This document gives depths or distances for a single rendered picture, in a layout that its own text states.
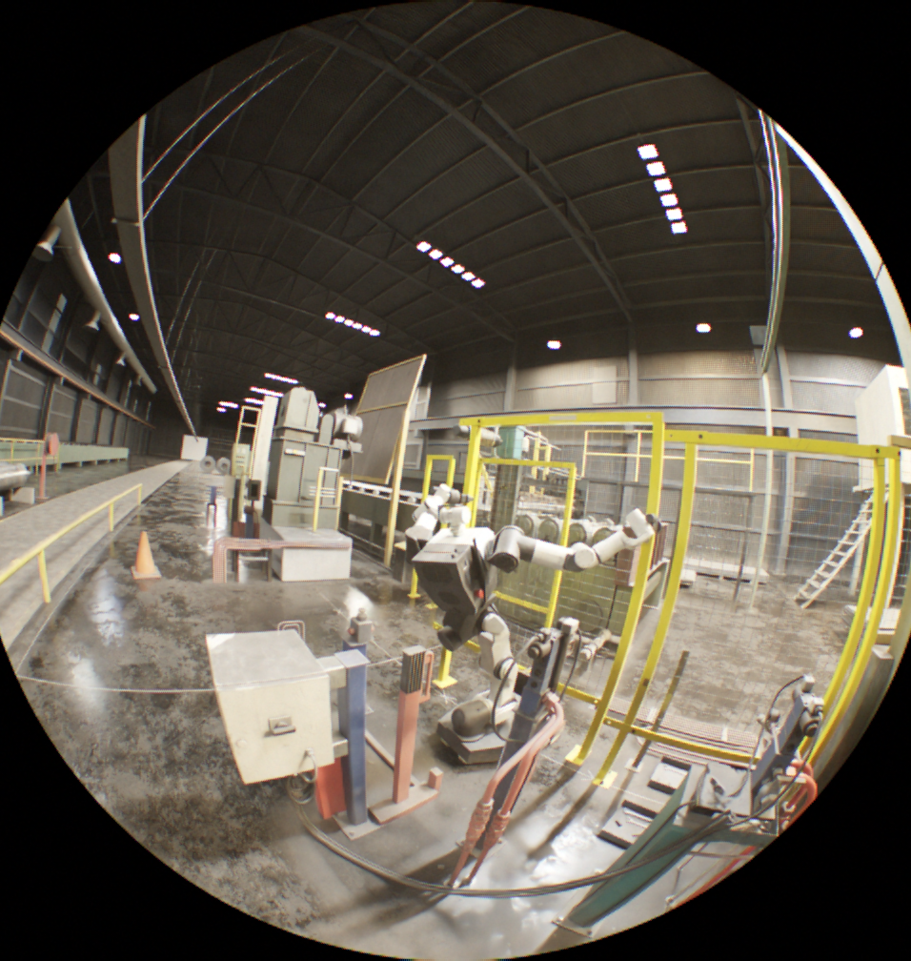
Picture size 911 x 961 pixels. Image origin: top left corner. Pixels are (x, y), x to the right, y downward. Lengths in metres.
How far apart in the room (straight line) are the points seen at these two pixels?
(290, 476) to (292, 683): 4.24
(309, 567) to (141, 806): 3.57
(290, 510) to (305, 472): 0.61
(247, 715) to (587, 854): 1.47
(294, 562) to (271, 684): 3.55
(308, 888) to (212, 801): 0.57
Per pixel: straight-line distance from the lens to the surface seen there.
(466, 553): 1.17
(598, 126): 10.42
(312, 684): 0.91
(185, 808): 1.83
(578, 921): 1.61
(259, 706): 0.90
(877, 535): 1.73
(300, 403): 5.06
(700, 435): 1.52
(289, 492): 4.95
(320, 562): 4.47
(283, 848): 1.65
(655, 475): 1.52
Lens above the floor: 1.49
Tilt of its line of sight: 1 degrees up
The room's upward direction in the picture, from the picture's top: 7 degrees clockwise
